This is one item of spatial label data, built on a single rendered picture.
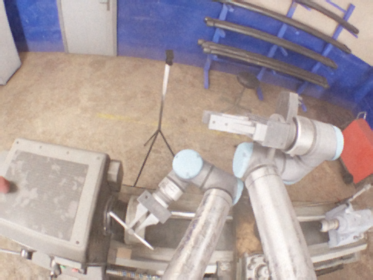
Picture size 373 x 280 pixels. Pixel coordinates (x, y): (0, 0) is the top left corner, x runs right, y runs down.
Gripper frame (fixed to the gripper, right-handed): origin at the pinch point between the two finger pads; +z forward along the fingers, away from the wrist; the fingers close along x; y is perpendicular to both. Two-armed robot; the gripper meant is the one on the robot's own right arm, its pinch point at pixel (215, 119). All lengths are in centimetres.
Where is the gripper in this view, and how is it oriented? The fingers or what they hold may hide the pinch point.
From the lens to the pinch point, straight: 41.8
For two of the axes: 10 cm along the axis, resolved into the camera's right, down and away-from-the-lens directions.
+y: -1.7, 9.6, 2.3
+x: -0.8, -2.4, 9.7
